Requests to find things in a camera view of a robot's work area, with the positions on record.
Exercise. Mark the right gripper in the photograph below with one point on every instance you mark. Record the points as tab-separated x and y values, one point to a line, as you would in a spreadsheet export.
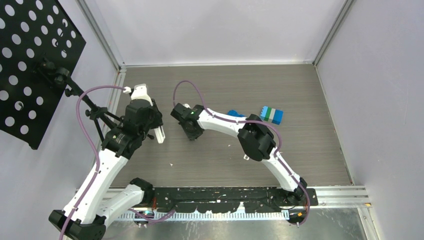
191	136

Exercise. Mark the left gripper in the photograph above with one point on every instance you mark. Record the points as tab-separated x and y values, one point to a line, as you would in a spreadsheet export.
157	121

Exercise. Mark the white air conditioner remote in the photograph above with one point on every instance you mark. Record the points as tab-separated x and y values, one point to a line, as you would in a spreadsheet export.
159	134

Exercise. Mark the blue toy car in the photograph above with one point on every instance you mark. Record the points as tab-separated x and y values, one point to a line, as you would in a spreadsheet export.
234	113

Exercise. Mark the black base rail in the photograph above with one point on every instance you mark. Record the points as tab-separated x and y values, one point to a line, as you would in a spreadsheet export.
222	200

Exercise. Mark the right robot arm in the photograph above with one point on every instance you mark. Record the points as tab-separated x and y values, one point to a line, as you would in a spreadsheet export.
254	135

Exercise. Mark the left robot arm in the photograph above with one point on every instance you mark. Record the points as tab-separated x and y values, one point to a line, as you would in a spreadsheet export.
86	216

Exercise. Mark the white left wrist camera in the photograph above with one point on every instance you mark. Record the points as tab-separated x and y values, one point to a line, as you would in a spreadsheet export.
138	92

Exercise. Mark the blue green brick block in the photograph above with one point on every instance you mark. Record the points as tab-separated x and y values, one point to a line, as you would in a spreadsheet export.
272	115

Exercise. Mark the black perforated board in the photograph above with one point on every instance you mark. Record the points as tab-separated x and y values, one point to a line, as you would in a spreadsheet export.
34	33

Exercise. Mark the black tripod stand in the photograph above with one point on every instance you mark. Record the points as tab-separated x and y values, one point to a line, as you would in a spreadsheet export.
61	77

